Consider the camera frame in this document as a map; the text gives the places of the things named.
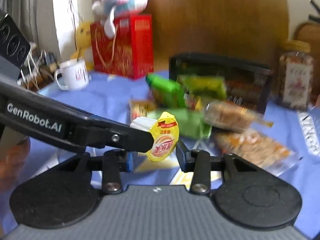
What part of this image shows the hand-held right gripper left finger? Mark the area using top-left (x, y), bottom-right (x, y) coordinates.
top-left (56, 150), bottom-right (133, 194)

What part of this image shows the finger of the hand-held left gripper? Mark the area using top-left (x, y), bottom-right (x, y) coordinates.
top-left (67, 115), bottom-right (154, 155)

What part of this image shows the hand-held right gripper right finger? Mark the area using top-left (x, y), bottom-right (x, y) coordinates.
top-left (176, 141), bottom-right (261, 194)

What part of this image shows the yellow lidded jelly cup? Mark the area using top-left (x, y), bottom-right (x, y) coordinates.
top-left (130, 112), bottom-right (180, 163)

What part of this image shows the orange snack packet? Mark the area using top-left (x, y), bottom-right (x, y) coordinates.
top-left (129, 100), bottom-right (157, 123)

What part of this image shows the clear packet of brown snacks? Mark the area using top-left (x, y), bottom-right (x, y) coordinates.
top-left (214, 129), bottom-right (303, 176)
top-left (204, 101), bottom-right (274, 132)

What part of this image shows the green yellow snack packet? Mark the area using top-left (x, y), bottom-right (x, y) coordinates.
top-left (177, 74), bottom-right (228, 101)

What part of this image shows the black cardboard box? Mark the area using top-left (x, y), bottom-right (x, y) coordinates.
top-left (169, 52), bottom-right (273, 115)

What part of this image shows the blue printed bedsheet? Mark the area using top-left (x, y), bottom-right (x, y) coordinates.
top-left (0, 69), bottom-right (320, 232)

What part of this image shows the white enamel mug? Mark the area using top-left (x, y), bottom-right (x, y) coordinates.
top-left (54, 59), bottom-right (90, 91)

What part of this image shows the red gift bag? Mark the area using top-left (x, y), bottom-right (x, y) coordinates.
top-left (90, 14), bottom-right (154, 80)

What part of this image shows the yellow plush toy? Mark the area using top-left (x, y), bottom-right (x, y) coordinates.
top-left (71, 21), bottom-right (95, 71)

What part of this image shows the grey curtain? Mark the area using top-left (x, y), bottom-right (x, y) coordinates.
top-left (0, 0), bottom-right (57, 58)

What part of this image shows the pink blue plush toy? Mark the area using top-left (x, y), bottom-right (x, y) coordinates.
top-left (91, 0), bottom-right (152, 38)

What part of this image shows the clear jar of nuts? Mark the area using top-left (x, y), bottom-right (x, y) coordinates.
top-left (277, 40), bottom-right (314, 111)

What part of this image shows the white wire rack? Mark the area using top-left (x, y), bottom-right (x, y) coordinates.
top-left (17, 49), bottom-right (52, 89)

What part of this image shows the wood grain wall panel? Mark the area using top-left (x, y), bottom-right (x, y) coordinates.
top-left (149, 0), bottom-right (292, 75)

